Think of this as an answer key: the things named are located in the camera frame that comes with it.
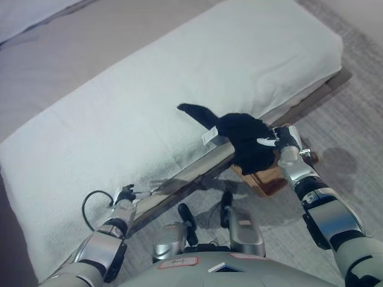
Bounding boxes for grey robot torso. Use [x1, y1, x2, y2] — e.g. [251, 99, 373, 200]
[38, 249, 348, 287]

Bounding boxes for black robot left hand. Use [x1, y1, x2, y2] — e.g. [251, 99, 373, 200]
[114, 184, 160, 207]

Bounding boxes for white padded table cover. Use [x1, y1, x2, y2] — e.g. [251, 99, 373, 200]
[0, 0, 345, 279]

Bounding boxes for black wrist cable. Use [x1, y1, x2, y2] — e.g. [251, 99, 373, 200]
[81, 190, 117, 233]

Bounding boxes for black garment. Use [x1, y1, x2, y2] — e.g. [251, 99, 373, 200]
[177, 103, 278, 176]

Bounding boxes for beige duvet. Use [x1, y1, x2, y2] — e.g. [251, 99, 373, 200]
[0, 0, 208, 144]

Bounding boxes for silver robot right leg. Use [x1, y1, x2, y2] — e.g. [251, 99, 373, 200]
[220, 190, 266, 258]

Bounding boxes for silver robot leg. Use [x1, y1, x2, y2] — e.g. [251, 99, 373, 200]
[220, 190, 266, 258]
[151, 202, 199, 264]

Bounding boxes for silver robot left leg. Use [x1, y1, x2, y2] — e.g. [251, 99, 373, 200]
[151, 202, 199, 264]

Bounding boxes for brown bed frame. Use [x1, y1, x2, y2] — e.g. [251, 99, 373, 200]
[125, 69, 353, 237]

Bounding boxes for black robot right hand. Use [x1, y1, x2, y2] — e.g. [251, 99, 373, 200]
[256, 125, 302, 150]

